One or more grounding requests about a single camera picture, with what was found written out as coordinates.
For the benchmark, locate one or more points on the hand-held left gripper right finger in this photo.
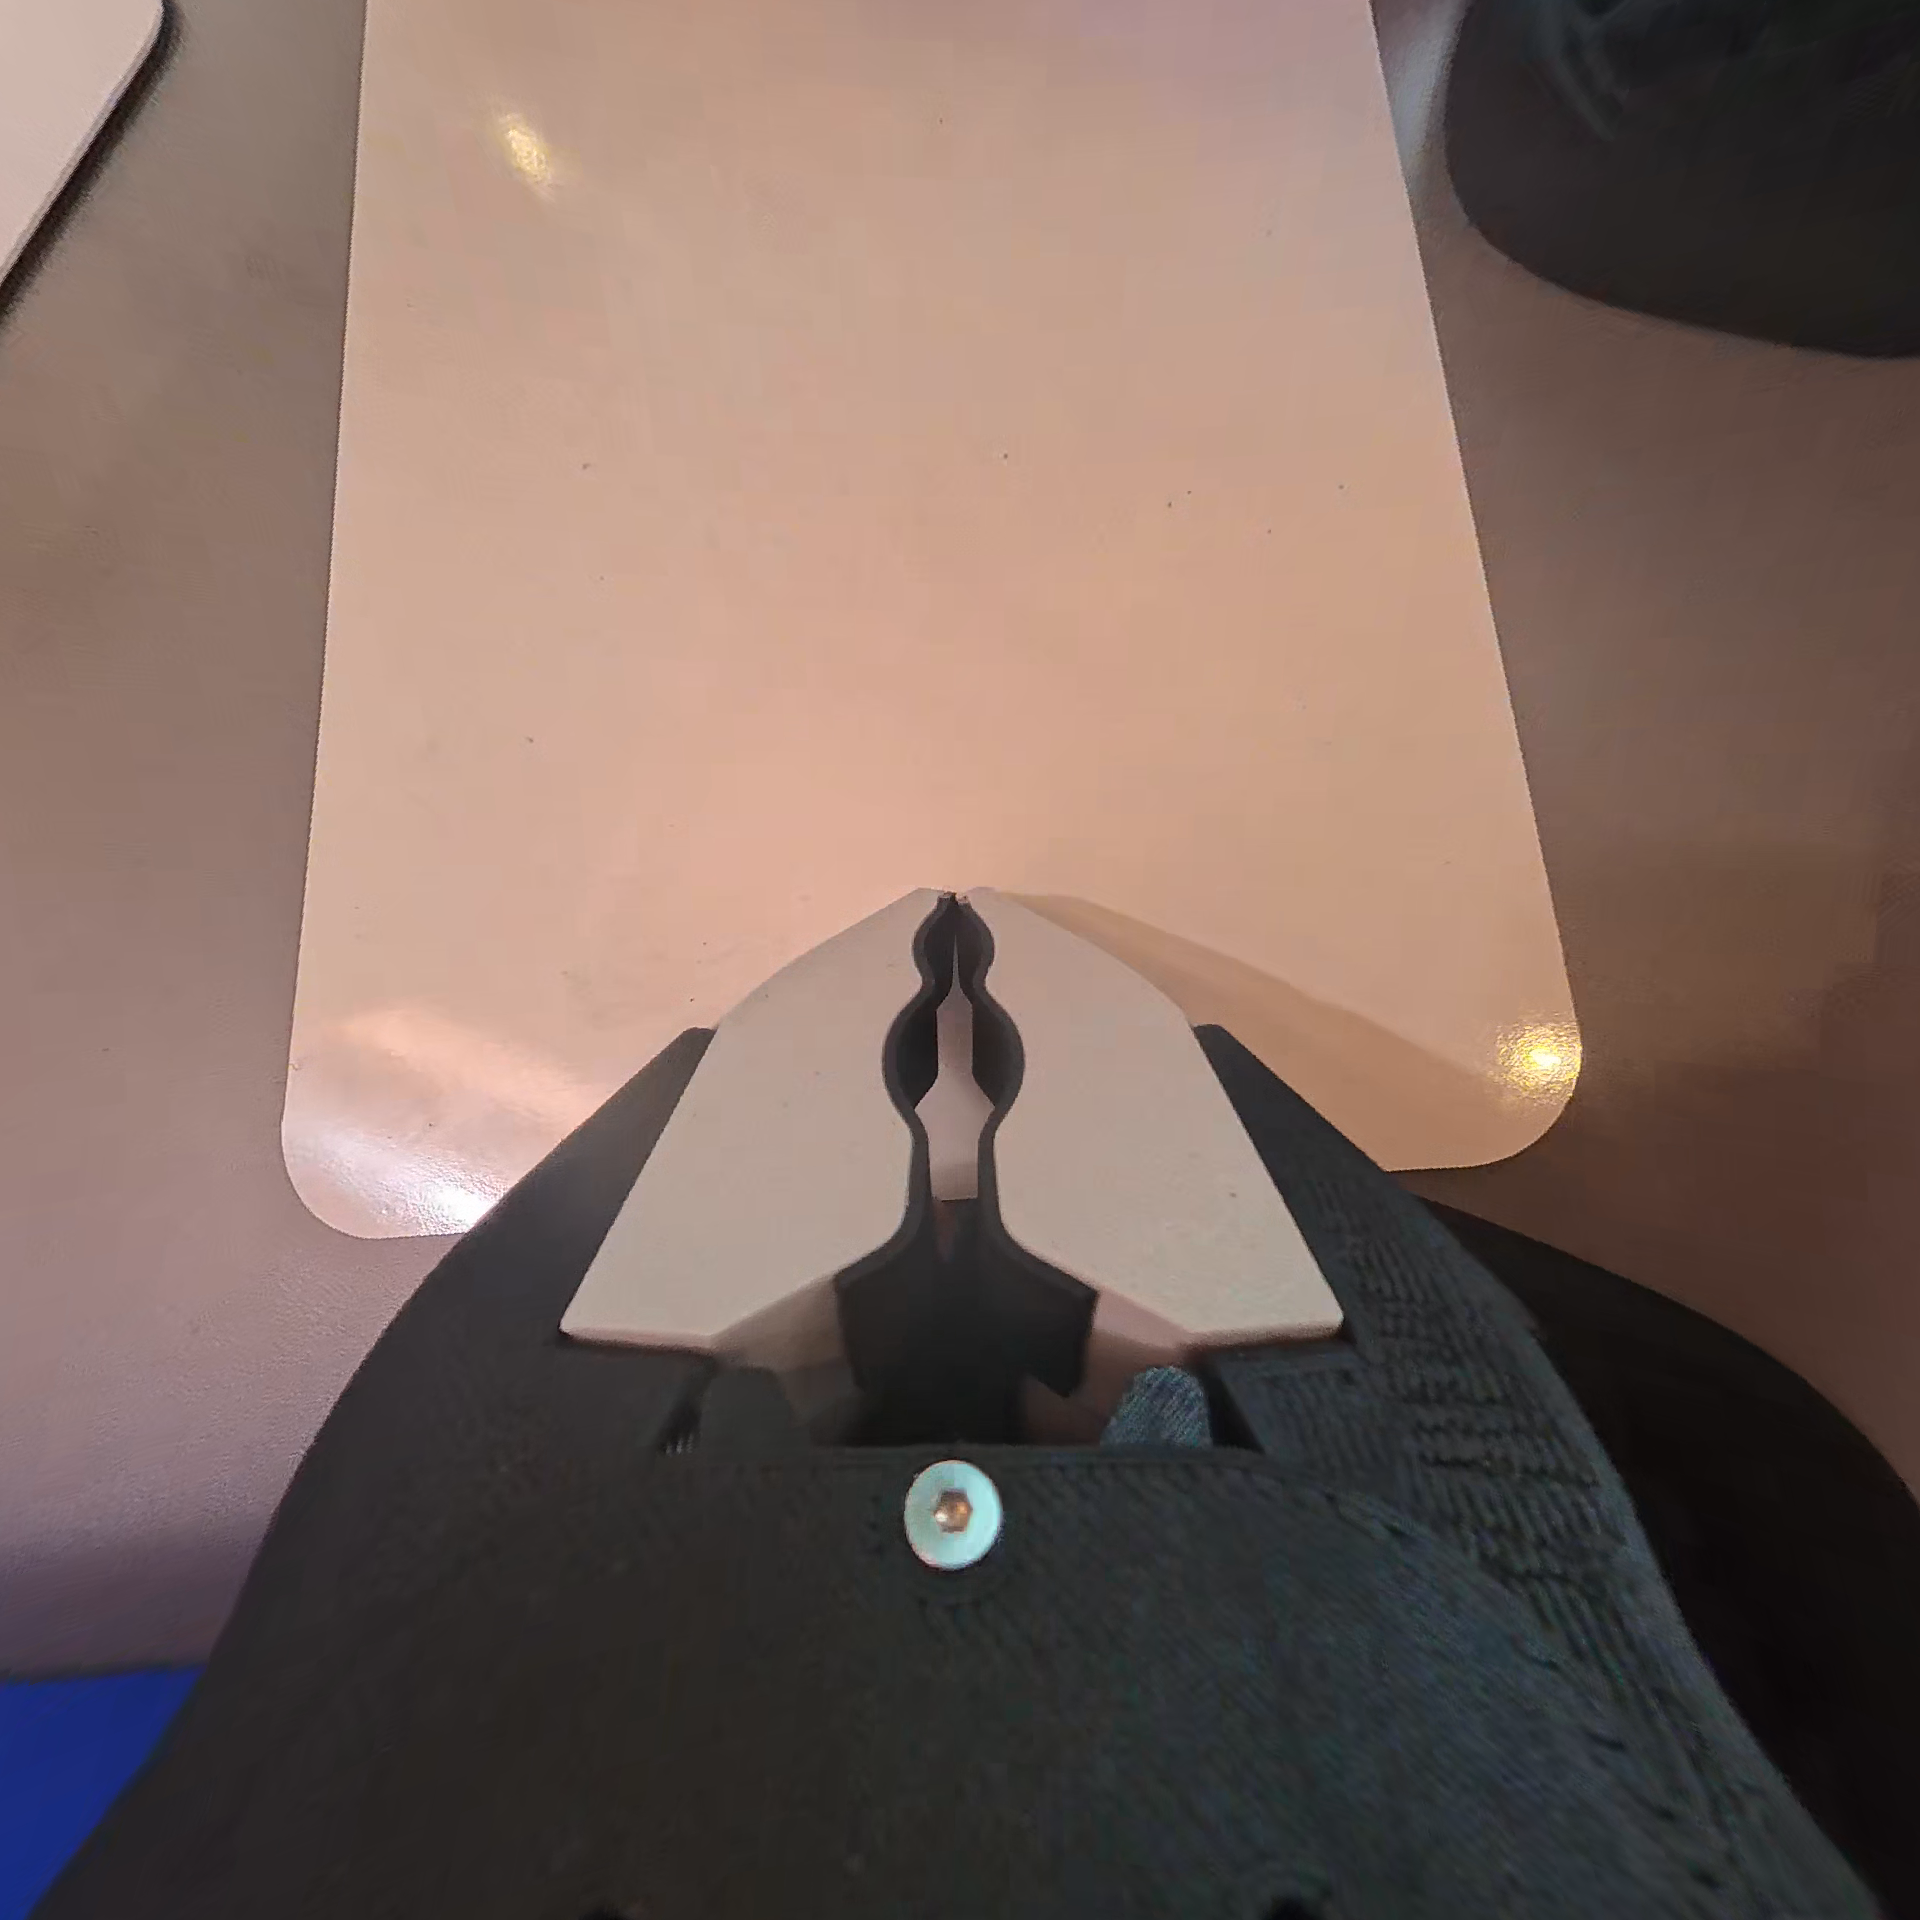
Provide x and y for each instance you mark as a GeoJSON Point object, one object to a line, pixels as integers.
{"type": "Point", "coordinates": [1171, 1202]}

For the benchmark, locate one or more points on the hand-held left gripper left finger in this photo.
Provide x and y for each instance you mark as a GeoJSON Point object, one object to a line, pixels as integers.
{"type": "Point", "coordinates": [750, 1202]}

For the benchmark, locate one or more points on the white whiteboard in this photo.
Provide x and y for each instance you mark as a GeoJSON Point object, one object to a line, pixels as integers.
{"type": "Point", "coordinates": [901, 452]}

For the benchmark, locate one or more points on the black knobbly rounded object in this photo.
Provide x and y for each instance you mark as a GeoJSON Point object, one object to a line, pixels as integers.
{"type": "Point", "coordinates": [1711, 151]}

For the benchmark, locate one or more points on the white table sign stand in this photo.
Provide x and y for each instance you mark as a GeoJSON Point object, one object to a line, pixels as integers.
{"type": "Point", "coordinates": [60, 92]}

